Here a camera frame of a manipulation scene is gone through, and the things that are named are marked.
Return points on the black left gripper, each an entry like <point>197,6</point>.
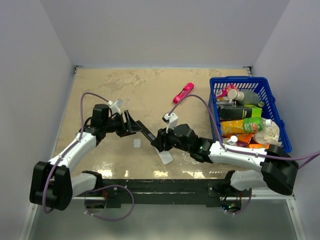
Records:
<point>130,126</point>

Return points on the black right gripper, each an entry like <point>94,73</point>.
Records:
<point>162,140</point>

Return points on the white remote control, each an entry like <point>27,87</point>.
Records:
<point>165,157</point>

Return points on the black remote control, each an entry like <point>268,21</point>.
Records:
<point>146,132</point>

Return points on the white battery cover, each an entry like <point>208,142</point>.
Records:
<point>137,143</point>

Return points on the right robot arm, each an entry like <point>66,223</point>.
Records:
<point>272,167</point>

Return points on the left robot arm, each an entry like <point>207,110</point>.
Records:
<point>52,185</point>

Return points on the small white cap bottle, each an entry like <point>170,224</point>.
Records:
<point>232,140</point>

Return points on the black green carton box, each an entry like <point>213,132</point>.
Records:
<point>238,112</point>

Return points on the pink snack box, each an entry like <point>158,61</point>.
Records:
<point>224,91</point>

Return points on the orange snack packet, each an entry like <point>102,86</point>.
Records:
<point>246,141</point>

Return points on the orange juice bottle green label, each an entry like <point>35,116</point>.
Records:
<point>250,125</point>

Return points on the grey bottle beige cap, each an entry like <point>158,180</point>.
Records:
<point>245,97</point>

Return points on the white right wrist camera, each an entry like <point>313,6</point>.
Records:
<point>171,120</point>

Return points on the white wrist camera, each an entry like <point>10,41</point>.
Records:
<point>115,106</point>
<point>171,120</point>

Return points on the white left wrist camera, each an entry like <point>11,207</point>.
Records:
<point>115,106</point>

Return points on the aluminium frame rail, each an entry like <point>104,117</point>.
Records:
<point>267,194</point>

